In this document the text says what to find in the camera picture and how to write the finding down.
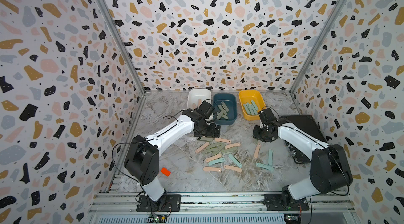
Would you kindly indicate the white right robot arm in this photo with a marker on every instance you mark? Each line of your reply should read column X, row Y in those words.
column 329, row 168

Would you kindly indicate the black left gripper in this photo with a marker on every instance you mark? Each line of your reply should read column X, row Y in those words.
column 212, row 133

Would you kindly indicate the mint knife horizontal right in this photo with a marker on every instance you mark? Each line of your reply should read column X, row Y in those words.
column 264, row 166

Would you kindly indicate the mint knife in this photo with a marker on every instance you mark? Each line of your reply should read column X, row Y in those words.
column 270, row 157
column 246, row 107
column 216, row 161

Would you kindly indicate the green knife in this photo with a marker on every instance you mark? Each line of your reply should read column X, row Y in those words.
column 225, row 107

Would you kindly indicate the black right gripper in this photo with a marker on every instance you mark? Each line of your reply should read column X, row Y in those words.
column 254, row 135

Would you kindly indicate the aluminium frame post left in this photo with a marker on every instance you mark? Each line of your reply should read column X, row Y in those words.
column 104, row 10

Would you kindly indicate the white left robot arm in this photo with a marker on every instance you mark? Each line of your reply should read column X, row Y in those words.
column 143, row 157

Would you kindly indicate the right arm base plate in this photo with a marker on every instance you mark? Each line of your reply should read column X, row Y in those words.
column 279, row 202

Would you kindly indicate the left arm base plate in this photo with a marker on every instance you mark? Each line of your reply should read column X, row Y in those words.
column 167, row 203

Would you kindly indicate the dark teal storage box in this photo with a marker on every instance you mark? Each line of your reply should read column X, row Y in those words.
column 223, row 117

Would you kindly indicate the yellow storage box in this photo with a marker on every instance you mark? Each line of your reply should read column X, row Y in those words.
column 254, row 100

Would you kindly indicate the orange block large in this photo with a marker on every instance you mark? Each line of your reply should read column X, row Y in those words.
column 166, row 172

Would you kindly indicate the aluminium frame post right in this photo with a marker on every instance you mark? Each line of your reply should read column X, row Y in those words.
column 318, row 43

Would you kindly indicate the pink knife diagonal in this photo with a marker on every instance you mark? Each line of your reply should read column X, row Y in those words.
column 202, row 147

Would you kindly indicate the white storage box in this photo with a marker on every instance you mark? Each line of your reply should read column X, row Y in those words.
column 196, row 94

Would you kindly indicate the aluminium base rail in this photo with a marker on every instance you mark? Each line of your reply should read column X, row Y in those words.
column 220, row 208

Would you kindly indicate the black case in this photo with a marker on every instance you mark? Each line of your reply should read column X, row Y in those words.
column 302, row 137

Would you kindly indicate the aluminium frame post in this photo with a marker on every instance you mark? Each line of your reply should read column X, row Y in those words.
column 318, row 43
column 104, row 10

